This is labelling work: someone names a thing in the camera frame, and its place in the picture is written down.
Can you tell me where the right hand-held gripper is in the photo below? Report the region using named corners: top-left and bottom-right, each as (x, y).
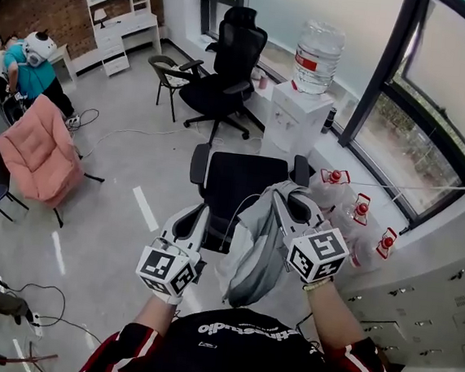
top-left (265, 189), bottom-right (357, 288)

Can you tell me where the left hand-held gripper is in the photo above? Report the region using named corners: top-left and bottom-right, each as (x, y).
top-left (133, 197), bottom-right (212, 303)

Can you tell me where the grey clothing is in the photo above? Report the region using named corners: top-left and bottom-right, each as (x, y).
top-left (211, 174), bottom-right (320, 315)

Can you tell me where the black armrest office chair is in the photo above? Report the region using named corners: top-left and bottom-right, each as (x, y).
top-left (182, 144), bottom-right (313, 263)

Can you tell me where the person's right forearm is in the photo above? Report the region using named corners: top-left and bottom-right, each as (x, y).
top-left (300, 278), bottom-right (372, 355)

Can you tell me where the person's left forearm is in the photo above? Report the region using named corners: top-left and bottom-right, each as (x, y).
top-left (130, 293), bottom-right (185, 341)

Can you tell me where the dark chair with cushion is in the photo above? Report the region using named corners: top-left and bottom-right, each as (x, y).
top-left (142, 53), bottom-right (205, 125)

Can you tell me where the black headrest office chair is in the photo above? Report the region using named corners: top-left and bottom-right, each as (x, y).
top-left (172, 1), bottom-right (271, 150)

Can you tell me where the white water dispenser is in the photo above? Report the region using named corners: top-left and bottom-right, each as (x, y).
top-left (259, 77), bottom-right (336, 164)

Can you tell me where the person's black red-sleeved shirt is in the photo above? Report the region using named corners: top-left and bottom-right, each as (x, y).
top-left (74, 291), bottom-right (409, 372)

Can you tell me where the grey locker cabinet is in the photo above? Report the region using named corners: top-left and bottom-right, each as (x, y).
top-left (327, 222), bottom-right (465, 372)

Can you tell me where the large clear water jug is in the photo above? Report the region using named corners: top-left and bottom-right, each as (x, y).
top-left (290, 18), bottom-right (349, 98)

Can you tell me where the pink padded armchair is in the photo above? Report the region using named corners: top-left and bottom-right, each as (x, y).
top-left (0, 90), bottom-right (113, 233)

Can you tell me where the small white table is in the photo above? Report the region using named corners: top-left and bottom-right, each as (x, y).
top-left (44, 42), bottom-right (82, 90)

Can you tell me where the white desk with hutch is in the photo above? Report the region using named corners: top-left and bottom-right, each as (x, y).
top-left (72, 0), bottom-right (168, 83)

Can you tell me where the small desk lamp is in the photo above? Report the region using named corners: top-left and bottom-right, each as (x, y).
top-left (92, 7), bottom-right (109, 30)

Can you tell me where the red-handled water bottle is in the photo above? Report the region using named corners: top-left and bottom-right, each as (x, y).
top-left (345, 223), bottom-right (399, 276)
top-left (327, 190), bottom-right (372, 239)
top-left (307, 166), bottom-right (353, 212)

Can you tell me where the beaded wrist bracelet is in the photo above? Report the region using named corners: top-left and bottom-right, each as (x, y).
top-left (302, 275), bottom-right (335, 295)

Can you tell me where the white floor cable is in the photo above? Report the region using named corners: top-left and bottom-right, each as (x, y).
top-left (82, 120), bottom-right (226, 173)

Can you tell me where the long black floor cable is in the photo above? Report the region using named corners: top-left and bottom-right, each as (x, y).
top-left (0, 279), bottom-right (110, 348)

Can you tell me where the black window frame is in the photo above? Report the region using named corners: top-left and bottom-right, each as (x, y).
top-left (178, 0), bottom-right (465, 235)

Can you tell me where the blue metal-frame chair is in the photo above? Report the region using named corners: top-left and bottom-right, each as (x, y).
top-left (0, 145), bottom-right (36, 225)

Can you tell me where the red cable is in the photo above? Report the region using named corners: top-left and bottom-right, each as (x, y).
top-left (0, 348), bottom-right (60, 370)

